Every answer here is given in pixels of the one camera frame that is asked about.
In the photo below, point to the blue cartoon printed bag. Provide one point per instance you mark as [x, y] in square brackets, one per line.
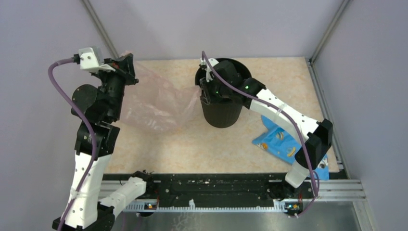
[277, 142]

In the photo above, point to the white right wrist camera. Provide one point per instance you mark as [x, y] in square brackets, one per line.
[204, 64]

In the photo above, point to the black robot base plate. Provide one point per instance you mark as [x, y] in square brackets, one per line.
[223, 190]

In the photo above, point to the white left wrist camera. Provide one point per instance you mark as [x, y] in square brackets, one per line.
[91, 60]

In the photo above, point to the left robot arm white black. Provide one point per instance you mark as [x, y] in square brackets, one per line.
[98, 108]

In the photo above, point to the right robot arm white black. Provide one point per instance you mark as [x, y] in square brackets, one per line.
[314, 136]

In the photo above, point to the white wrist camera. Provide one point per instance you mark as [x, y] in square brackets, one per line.
[91, 60]
[204, 64]

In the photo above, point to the translucent pink trash bag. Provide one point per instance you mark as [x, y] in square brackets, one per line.
[154, 104]

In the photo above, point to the black plastic trash bin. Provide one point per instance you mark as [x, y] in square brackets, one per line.
[223, 115]

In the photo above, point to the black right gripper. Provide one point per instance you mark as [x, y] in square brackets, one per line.
[206, 95]

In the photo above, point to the white slotted cable duct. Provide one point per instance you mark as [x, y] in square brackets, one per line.
[143, 207]

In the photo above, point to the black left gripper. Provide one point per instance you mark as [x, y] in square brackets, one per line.
[124, 68]

